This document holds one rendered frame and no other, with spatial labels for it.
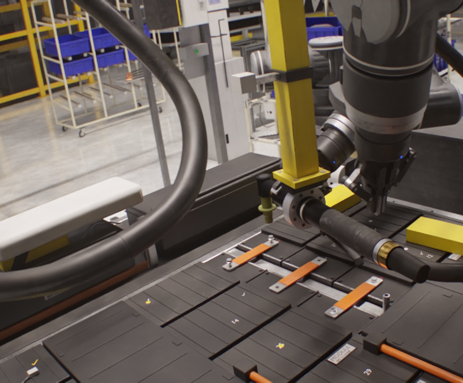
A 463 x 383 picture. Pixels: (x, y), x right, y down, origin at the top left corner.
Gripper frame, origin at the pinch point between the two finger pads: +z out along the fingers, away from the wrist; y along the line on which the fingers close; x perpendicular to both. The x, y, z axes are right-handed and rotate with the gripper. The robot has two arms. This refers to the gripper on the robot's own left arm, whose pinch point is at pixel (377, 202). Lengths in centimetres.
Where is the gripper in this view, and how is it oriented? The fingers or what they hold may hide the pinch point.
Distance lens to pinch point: 81.6
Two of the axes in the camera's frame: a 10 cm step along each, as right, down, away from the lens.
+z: 1.1, 7.0, 7.0
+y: 8.5, -4.3, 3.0
